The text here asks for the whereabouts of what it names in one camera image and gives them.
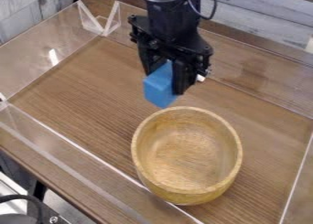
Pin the clear acrylic corner bracket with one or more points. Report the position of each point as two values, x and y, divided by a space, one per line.
98 24

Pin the black equipment with cable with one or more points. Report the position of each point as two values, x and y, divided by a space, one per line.
23 209

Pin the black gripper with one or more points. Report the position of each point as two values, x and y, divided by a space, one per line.
166 35

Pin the brown wooden bowl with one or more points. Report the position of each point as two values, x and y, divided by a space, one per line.
187 154

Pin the green white Expo marker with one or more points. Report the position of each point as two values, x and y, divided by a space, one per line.
201 78

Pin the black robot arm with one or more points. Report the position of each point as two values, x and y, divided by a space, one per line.
166 36

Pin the blue rectangular block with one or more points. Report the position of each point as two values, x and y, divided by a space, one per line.
158 86

